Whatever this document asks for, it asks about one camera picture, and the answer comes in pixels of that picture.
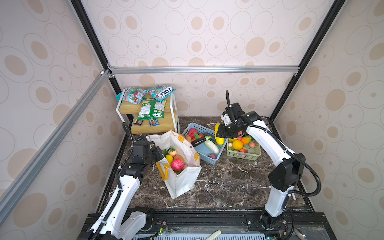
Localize green snack packet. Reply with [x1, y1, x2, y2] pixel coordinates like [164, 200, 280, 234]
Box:
[137, 99, 167, 121]

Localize dark purple eggplant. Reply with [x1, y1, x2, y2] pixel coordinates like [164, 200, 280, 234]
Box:
[192, 136, 211, 147]

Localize red green candy bag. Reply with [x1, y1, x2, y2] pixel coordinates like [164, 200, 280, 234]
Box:
[116, 87, 147, 105]

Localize left slanted aluminium frame bar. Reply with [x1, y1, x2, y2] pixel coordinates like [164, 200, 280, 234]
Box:
[1, 69, 111, 224]

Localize white wire wooden shelf rack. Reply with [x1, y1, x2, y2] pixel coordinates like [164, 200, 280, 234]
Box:
[116, 87, 180, 135]

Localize small purple onion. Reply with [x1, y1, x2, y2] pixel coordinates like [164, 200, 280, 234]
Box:
[209, 154, 217, 160]

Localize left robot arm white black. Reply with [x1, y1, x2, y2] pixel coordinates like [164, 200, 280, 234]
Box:
[78, 140, 164, 240]

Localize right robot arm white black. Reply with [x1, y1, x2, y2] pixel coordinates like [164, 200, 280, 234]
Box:
[216, 103, 322, 231]

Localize teal Fox's candy bag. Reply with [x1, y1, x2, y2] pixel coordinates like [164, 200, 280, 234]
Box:
[146, 85, 175, 102]

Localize small blue red candy packet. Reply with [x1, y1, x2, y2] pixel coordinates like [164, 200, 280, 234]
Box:
[149, 119, 160, 127]

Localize horizontal aluminium frame bar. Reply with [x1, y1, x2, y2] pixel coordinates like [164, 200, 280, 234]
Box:
[110, 66, 300, 75]

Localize white grocery bag yellow handles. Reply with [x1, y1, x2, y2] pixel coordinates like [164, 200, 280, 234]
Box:
[147, 130, 202, 200]

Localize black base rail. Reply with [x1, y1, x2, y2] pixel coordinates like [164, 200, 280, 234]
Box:
[78, 208, 337, 240]

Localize orange fruit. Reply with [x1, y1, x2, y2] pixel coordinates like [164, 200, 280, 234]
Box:
[174, 155, 184, 162]

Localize green plastic fruit basket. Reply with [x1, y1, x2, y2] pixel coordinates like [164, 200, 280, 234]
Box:
[227, 136, 261, 161]

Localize blue plastic vegetable basket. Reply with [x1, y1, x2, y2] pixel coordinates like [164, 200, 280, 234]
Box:
[182, 123, 228, 165]

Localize red bell pepper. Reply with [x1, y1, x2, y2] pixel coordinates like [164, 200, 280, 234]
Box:
[188, 128, 199, 138]

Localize pink dragon fruit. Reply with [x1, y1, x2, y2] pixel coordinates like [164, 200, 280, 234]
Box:
[171, 158, 184, 171]

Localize red yellow peach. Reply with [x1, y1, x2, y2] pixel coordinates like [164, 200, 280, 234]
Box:
[168, 148, 177, 158]

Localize yellow mango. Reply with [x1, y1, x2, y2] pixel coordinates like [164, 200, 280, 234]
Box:
[166, 155, 174, 165]
[215, 124, 226, 146]

